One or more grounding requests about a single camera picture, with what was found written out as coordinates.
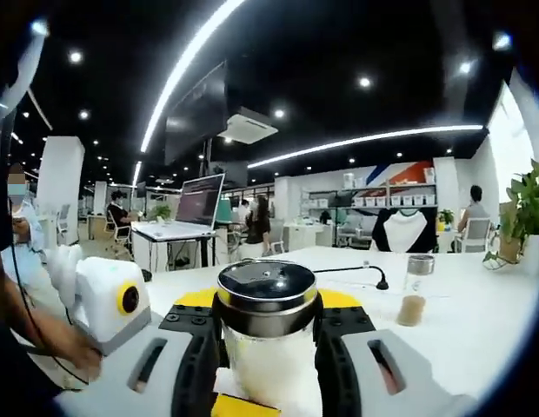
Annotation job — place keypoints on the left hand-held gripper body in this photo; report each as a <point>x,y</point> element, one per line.
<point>104,304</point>

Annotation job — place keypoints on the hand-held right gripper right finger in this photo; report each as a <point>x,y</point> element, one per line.
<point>417,391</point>

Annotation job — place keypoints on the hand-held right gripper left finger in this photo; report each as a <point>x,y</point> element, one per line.
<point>121,391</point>

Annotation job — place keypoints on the tall seasoning bottle white contents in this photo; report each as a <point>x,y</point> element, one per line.
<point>269,360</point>

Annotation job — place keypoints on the tall seasoning bottle brown contents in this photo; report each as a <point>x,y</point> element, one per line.
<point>415,308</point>

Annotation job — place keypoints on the person's left hand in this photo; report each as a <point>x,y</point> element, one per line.
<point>89,362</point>

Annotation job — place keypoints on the white standing desk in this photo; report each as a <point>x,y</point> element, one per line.
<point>165,232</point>

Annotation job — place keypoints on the small green desk plant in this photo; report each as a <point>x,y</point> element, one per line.
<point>160,212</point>

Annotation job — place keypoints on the open laptop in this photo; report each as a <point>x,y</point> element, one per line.
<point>200,200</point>

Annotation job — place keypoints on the grey mesh office chair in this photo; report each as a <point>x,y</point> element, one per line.
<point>478,236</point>

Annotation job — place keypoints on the small plant in yellow pot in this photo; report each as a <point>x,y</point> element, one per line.
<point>446,219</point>

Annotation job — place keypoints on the white plant pot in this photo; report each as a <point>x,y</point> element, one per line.
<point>537,256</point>

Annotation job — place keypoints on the small dark hanging screen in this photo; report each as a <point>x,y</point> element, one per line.
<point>230,173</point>

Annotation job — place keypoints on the row of white storage boxes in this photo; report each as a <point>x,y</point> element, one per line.
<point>395,200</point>

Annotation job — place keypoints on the grey storage shelf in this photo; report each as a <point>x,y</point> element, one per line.
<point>326,204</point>

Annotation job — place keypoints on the large dark hanging screen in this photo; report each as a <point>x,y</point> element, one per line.
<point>195,113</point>

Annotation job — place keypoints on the large green leafy plant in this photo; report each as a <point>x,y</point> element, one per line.
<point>530,195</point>

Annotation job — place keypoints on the white ceiling air conditioner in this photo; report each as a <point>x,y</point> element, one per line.
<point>250,128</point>

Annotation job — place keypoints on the white chest device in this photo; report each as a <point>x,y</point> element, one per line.
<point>24,74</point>

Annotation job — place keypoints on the white ceiling light strip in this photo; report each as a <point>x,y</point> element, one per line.
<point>182,65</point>
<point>361,140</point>

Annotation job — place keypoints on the narrow window with blinds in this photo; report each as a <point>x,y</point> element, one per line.
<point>510,143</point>

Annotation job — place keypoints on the group of round ceiling spotlights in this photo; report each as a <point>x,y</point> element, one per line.
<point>364,81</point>

